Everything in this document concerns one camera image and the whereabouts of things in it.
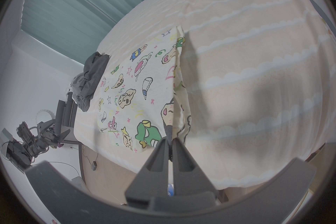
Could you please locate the bed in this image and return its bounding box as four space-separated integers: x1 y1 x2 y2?
73 0 336 190

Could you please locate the white printed pyjama top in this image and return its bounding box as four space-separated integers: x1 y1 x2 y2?
97 25 193 153

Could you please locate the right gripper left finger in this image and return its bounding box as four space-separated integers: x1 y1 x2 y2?
124 138 170 201

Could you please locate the dark grey garment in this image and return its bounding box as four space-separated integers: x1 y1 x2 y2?
71 71 103 113

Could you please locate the black chest of drawers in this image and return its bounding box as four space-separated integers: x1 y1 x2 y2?
55 92 80 145

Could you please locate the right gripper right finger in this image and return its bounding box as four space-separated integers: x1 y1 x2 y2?
172 137 219 200

